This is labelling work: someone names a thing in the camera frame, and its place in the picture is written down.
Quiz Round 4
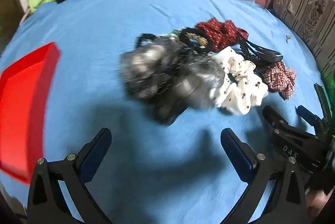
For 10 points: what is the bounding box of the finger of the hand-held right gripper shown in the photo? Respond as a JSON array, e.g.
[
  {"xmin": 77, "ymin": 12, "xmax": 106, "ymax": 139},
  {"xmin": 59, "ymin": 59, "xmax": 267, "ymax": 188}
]
[
  {"xmin": 262, "ymin": 105, "xmax": 291, "ymax": 133},
  {"xmin": 297, "ymin": 83, "xmax": 333, "ymax": 134}
]

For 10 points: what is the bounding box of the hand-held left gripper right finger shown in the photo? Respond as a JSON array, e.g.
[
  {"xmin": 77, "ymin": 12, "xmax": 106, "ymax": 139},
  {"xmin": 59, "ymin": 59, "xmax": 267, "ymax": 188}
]
[{"xmin": 220, "ymin": 128, "xmax": 308, "ymax": 224}]

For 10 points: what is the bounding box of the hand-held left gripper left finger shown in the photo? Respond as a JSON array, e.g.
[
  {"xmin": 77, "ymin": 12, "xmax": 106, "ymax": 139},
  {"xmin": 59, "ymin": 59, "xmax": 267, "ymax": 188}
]
[{"xmin": 27, "ymin": 128, "xmax": 112, "ymax": 224}]

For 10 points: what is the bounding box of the red plaid scrunchie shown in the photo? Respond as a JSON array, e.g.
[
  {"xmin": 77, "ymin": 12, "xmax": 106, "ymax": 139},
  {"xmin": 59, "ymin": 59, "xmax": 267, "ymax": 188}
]
[{"xmin": 262, "ymin": 61, "xmax": 296, "ymax": 100}]

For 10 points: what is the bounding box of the white dotted scrunchie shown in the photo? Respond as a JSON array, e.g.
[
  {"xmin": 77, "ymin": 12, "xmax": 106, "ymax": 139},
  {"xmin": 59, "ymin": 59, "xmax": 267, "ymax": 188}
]
[{"xmin": 209, "ymin": 46, "xmax": 269, "ymax": 116}]

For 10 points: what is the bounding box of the black claw hair clip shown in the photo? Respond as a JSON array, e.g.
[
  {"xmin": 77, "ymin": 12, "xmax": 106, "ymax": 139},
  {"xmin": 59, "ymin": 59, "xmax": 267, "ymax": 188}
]
[{"xmin": 239, "ymin": 38, "xmax": 283, "ymax": 75}]

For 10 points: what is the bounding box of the grey fuzzy scrunchie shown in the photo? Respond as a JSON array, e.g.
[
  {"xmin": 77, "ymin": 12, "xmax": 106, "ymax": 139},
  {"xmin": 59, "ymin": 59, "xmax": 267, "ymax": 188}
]
[
  {"xmin": 154, "ymin": 58, "xmax": 227, "ymax": 125},
  {"xmin": 120, "ymin": 39, "xmax": 184, "ymax": 102}
]

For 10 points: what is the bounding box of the red plastic tray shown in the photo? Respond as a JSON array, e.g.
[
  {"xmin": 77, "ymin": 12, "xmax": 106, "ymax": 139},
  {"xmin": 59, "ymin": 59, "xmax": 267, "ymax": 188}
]
[{"xmin": 0, "ymin": 42, "xmax": 61, "ymax": 185}]

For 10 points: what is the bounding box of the dark red dotted scrunchie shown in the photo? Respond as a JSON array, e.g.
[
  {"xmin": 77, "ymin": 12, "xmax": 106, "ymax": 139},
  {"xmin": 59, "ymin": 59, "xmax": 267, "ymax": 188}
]
[{"xmin": 195, "ymin": 18, "xmax": 249, "ymax": 53}]

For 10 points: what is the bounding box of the black gold hair tie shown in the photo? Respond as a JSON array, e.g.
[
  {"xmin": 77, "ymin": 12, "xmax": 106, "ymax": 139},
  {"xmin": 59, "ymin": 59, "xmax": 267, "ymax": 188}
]
[{"xmin": 179, "ymin": 27, "xmax": 210, "ymax": 50}]

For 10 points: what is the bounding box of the person's right hand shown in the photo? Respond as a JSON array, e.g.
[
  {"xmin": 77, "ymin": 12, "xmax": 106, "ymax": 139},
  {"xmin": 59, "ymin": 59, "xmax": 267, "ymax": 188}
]
[{"xmin": 305, "ymin": 186, "xmax": 331, "ymax": 215}]

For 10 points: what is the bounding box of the striped floral pillow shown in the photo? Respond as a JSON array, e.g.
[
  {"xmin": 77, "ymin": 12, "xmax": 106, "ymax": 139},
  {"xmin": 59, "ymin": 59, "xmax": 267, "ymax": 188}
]
[{"xmin": 272, "ymin": 0, "xmax": 335, "ymax": 78}]

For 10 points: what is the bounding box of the blue bed sheet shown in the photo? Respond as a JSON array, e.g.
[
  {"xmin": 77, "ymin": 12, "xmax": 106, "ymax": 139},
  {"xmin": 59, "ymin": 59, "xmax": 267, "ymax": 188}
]
[{"xmin": 0, "ymin": 0, "xmax": 333, "ymax": 224}]

